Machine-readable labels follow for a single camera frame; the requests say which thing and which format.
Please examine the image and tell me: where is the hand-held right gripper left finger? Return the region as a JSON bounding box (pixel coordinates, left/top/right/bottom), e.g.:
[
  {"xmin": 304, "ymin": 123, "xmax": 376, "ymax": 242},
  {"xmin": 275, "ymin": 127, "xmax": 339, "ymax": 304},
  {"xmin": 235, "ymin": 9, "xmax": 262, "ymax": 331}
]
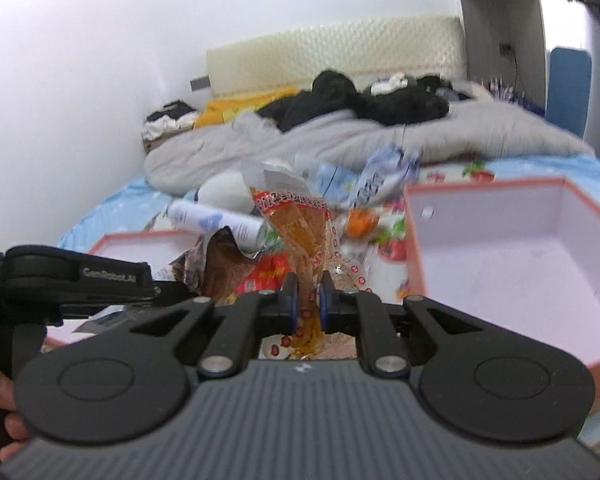
[{"xmin": 115, "ymin": 272, "xmax": 301, "ymax": 378}]

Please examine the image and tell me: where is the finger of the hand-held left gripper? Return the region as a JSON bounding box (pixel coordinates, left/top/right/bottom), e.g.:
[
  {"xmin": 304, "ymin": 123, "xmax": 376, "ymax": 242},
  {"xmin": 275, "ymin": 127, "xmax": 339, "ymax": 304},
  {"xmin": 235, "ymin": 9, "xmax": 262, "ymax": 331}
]
[{"xmin": 150, "ymin": 280, "xmax": 194, "ymax": 307}]

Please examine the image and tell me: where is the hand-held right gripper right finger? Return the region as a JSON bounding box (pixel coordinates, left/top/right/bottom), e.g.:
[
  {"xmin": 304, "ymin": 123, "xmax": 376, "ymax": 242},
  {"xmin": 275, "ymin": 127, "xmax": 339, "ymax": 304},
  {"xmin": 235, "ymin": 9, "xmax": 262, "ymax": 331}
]
[{"xmin": 317, "ymin": 271, "xmax": 486, "ymax": 378}]

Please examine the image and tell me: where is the red foil snack packet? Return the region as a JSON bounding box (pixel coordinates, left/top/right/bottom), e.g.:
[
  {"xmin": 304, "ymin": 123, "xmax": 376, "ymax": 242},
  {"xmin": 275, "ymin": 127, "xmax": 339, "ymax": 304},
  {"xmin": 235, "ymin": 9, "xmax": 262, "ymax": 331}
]
[{"xmin": 234, "ymin": 254, "xmax": 294, "ymax": 294}]

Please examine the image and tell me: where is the shallow pink box lid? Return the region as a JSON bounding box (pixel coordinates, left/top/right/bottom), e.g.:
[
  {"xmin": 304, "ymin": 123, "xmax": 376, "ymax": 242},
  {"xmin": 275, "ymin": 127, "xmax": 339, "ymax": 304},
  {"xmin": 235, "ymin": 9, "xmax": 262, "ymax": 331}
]
[{"xmin": 44, "ymin": 229, "xmax": 203, "ymax": 347}]

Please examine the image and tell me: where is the clear orange snack packet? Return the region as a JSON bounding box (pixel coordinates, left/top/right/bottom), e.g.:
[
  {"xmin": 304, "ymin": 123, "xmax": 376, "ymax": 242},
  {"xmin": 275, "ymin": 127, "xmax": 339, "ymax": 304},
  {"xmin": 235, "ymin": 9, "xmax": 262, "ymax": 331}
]
[{"xmin": 240, "ymin": 159, "xmax": 342, "ymax": 361}]

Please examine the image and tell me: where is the large pink cardboard box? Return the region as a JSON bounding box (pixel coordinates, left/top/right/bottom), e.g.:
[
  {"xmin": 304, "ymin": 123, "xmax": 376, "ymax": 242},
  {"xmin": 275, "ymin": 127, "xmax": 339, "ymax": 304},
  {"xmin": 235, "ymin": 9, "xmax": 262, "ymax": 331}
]
[{"xmin": 403, "ymin": 176, "xmax": 600, "ymax": 403}]

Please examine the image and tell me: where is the brown snack packet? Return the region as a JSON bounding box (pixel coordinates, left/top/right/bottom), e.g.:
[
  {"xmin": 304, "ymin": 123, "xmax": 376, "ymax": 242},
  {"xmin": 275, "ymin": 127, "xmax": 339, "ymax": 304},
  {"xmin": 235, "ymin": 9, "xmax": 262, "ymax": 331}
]
[{"xmin": 182, "ymin": 226, "xmax": 262, "ymax": 307}]

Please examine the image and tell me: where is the white spray can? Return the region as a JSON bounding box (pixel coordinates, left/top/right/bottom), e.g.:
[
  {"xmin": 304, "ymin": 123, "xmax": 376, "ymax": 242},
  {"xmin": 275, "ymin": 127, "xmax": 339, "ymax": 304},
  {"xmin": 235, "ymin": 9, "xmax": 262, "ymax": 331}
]
[{"xmin": 165, "ymin": 198, "xmax": 269, "ymax": 252}]

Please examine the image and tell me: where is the orange and silver snack packet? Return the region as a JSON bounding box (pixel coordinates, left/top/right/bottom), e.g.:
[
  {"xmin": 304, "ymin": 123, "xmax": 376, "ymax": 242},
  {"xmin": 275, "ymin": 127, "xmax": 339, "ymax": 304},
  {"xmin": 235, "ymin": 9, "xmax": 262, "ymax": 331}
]
[{"xmin": 344, "ymin": 207, "xmax": 382, "ymax": 239}]

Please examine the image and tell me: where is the white and blue plush toy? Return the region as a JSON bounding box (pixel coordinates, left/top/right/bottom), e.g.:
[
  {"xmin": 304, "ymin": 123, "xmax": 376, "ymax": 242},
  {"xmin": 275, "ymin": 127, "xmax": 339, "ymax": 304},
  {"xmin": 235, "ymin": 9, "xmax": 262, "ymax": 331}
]
[{"xmin": 194, "ymin": 159, "xmax": 303, "ymax": 212}]

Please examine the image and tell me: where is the light blue snack packet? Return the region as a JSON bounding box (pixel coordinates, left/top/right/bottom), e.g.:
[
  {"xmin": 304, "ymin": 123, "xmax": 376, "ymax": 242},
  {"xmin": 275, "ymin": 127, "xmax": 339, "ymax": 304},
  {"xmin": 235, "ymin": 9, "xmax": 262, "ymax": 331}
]
[{"xmin": 314, "ymin": 161, "xmax": 362, "ymax": 207}]

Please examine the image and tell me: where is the crumpled blue white bag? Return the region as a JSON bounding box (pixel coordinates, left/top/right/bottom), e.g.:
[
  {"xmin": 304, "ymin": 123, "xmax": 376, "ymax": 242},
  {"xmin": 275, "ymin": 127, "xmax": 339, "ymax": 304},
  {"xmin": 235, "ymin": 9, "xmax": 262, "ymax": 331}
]
[{"xmin": 349, "ymin": 141, "xmax": 422, "ymax": 209}]

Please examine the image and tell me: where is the grey blanket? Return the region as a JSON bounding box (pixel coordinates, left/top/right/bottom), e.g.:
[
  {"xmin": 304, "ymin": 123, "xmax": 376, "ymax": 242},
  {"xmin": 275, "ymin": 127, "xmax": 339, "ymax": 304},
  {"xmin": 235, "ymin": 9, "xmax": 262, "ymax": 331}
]
[{"xmin": 144, "ymin": 79, "xmax": 597, "ymax": 197}]

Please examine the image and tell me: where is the pile of black white clothes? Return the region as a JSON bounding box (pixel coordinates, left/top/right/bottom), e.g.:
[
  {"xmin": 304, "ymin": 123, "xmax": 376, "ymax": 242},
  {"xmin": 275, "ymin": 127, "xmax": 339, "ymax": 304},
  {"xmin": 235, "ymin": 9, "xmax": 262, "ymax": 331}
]
[{"xmin": 141, "ymin": 101, "xmax": 199, "ymax": 139}]

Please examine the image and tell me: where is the floral printed bed sheet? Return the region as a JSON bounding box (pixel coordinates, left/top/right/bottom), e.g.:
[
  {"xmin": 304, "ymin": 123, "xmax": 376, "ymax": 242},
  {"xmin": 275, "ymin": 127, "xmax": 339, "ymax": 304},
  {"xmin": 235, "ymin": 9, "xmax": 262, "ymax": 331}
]
[{"xmin": 55, "ymin": 152, "xmax": 600, "ymax": 361}]

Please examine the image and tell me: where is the yellow cloth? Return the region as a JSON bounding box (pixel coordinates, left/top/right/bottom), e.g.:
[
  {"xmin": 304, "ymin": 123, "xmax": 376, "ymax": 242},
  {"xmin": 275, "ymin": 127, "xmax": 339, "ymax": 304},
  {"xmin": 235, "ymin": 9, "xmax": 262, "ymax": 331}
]
[{"xmin": 194, "ymin": 86, "xmax": 299, "ymax": 129}]

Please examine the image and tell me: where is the black clothing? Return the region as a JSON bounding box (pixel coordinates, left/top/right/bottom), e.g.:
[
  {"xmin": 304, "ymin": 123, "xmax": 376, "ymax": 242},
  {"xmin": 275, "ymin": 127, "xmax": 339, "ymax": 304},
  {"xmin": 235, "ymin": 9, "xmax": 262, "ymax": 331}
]
[{"xmin": 256, "ymin": 69, "xmax": 451, "ymax": 134}]

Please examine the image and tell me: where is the cream padded headboard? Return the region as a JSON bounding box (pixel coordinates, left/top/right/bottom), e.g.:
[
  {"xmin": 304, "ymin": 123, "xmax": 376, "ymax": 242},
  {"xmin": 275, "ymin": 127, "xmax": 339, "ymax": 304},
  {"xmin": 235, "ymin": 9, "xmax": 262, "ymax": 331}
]
[{"xmin": 206, "ymin": 15, "xmax": 467, "ymax": 99}]

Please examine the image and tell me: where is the blue chair back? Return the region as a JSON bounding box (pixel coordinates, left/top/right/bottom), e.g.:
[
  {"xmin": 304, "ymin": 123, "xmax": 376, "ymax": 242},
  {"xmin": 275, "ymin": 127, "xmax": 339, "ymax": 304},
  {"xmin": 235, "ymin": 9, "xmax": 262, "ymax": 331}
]
[{"xmin": 546, "ymin": 46, "xmax": 594, "ymax": 137}]

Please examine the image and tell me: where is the grey cabinet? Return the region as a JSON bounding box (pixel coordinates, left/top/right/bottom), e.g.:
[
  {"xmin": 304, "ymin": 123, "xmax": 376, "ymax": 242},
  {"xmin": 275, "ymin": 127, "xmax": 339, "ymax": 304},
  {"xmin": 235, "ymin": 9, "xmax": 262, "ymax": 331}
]
[{"xmin": 452, "ymin": 0, "xmax": 600, "ymax": 111}]

